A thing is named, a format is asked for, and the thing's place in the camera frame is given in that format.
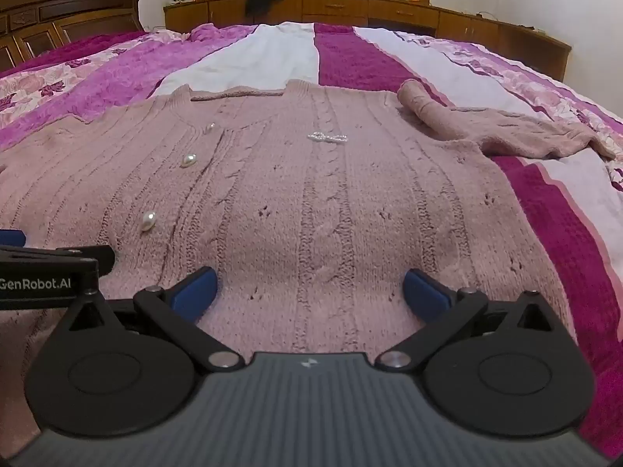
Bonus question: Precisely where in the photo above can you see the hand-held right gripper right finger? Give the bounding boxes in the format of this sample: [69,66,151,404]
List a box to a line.
[375,269,568,370]

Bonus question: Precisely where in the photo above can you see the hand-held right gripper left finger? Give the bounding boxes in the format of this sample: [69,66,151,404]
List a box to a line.
[57,267,245,370]

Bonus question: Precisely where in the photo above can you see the pink knitted sweater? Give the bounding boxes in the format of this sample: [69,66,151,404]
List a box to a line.
[0,78,623,448]

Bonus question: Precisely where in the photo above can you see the dark wooden headboard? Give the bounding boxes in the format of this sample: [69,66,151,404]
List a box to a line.
[0,0,145,74]

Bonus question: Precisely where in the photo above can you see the striped magenta floral blanket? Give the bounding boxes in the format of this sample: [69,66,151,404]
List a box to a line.
[0,22,623,459]

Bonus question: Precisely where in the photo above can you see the low wooden cabinet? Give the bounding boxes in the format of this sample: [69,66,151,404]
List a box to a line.
[164,0,572,83]

